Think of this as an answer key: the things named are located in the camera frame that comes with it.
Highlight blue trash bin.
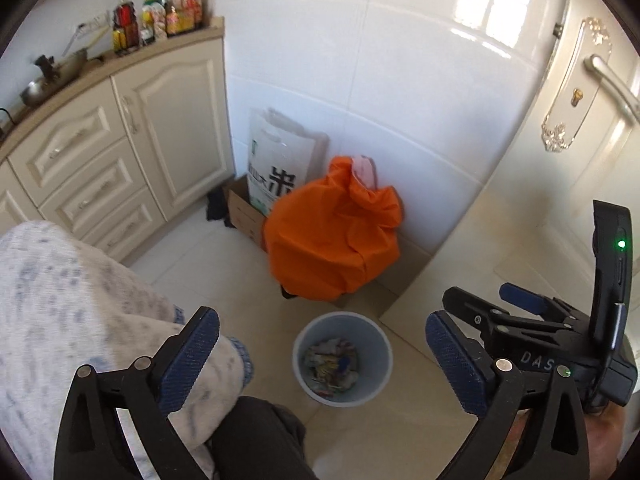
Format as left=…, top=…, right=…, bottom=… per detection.
left=292, top=311, right=394, bottom=408

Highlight cream lower kitchen cabinets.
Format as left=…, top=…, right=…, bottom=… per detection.
left=1, top=18, right=234, bottom=260

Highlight right hand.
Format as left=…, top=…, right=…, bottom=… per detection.
left=487, top=403, right=626, bottom=479

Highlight blue white patterned tablecloth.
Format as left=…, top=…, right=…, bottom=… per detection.
left=0, top=219, right=255, bottom=480

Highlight black trouser leg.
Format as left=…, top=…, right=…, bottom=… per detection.
left=206, top=396, right=316, bottom=480

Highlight white door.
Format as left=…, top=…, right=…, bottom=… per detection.
left=380, top=0, right=640, bottom=361

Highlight black cloth on floor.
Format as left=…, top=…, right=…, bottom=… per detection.
left=206, top=188, right=232, bottom=228

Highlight cardboard box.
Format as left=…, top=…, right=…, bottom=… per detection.
left=226, top=176, right=266, bottom=249

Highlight white rice sack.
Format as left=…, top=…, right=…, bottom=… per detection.
left=247, top=108, right=330, bottom=217

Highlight yellow cap oil bottle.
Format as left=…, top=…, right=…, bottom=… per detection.
left=140, top=0, right=167, bottom=46

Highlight cluster of condiment bottles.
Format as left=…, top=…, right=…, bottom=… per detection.
left=160, top=0, right=204, bottom=37

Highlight silver door handle plate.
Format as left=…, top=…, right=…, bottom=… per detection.
left=541, top=18, right=639, bottom=153

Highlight steel wok with handle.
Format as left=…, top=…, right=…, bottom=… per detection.
left=20, top=48, right=88, bottom=107

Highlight wall power socket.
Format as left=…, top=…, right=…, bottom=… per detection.
left=75, top=11, right=111, bottom=37

